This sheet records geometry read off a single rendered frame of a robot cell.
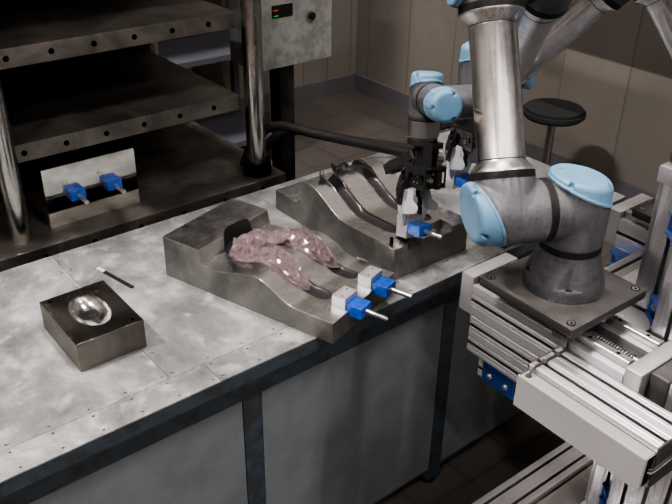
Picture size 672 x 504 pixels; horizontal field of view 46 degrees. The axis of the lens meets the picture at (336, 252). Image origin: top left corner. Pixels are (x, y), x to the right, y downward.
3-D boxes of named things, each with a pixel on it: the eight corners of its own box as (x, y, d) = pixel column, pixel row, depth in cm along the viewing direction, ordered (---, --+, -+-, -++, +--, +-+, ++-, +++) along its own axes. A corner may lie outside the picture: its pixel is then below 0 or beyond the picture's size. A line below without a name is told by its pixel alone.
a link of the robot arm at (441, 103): (480, 86, 170) (463, 80, 180) (429, 89, 168) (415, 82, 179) (479, 123, 173) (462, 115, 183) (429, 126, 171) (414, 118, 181)
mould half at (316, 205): (465, 249, 212) (470, 204, 205) (392, 281, 197) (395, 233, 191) (345, 185, 245) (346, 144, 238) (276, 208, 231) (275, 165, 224)
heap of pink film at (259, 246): (345, 262, 194) (346, 234, 190) (302, 295, 181) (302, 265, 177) (261, 232, 206) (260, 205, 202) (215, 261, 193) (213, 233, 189)
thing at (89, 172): (140, 202, 237) (133, 147, 228) (51, 228, 222) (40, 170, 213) (72, 149, 270) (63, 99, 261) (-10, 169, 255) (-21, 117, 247)
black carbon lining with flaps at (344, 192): (435, 224, 209) (437, 191, 204) (389, 242, 200) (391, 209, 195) (350, 179, 232) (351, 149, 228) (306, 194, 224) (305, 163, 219)
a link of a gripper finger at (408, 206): (408, 229, 189) (418, 191, 187) (391, 223, 193) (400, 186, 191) (417, 230, 191) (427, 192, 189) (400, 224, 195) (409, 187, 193)
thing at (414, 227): (448, 246, 191) (450, 224, 189) (433, 249, 188) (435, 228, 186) (410, 231, 201) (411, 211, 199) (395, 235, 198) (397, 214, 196)
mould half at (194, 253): (393, 291, 193) (395, 252, 188) (332, 344, 175) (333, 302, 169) (234, 234, 217) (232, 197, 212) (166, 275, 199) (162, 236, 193)
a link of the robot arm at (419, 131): (401, 118, 187) (425, 116, 192) (399, 138, 188) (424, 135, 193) (423, 123, 181) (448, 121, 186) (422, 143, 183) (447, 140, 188)
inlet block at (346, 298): (392, 324, 177) (394, 303, 174) (381, 334, 173) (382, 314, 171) (343, 304, 183) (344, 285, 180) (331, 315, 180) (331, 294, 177)
